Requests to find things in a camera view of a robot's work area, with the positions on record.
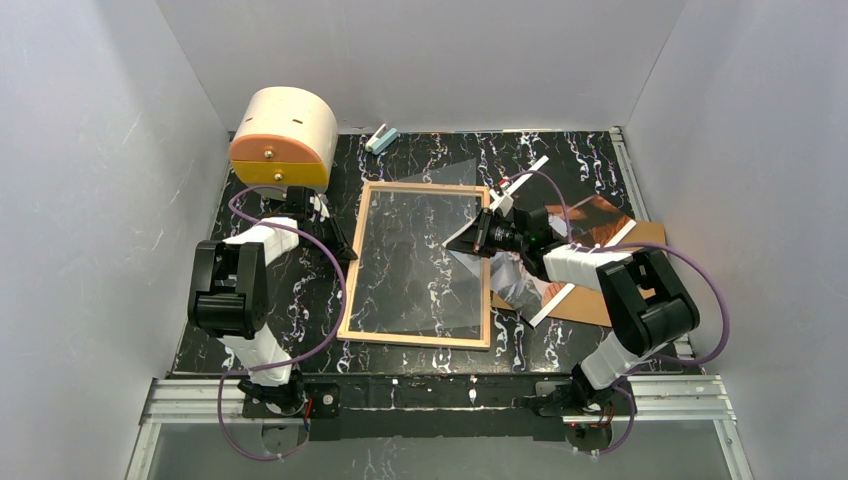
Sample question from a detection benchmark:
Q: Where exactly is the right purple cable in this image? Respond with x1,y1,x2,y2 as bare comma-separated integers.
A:
510,170,731,458

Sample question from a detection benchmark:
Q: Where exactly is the small light blue clip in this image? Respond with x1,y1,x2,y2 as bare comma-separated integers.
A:
365,123,400,155

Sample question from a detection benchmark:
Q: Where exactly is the clear acrylic sheet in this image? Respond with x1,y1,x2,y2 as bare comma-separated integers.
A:
349,158,492,334

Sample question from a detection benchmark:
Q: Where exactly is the brown cardboard backing board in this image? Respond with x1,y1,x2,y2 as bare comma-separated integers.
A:
493,220,669,329

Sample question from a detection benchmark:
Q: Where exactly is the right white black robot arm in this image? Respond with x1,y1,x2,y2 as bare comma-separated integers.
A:
443,208,700,417

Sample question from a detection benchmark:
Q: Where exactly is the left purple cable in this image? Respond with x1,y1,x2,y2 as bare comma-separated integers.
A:
218,185,348,462

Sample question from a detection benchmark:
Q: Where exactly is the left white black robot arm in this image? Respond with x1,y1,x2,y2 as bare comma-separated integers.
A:
187,186,357,416

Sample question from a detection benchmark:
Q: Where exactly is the white wooden picture frame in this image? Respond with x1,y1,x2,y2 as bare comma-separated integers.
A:
336,181,493,351

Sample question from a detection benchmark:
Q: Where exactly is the round cream drawer box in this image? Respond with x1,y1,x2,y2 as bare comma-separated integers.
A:
229,86,338,199

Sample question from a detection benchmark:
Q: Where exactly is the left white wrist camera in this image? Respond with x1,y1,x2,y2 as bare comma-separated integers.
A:
310,195,331,223

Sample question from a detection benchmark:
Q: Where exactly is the purple cable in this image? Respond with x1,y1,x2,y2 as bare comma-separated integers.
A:
218,185,348,462
510,170,731,458

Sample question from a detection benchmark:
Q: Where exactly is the printed photo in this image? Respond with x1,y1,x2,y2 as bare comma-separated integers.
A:
490,155,637,329

